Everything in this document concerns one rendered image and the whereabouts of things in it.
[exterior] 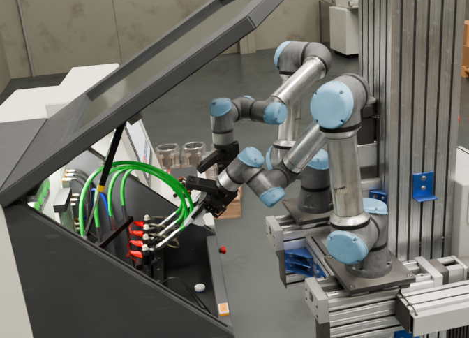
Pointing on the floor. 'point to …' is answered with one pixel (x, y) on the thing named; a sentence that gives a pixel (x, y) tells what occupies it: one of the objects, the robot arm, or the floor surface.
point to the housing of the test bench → (11, 308)
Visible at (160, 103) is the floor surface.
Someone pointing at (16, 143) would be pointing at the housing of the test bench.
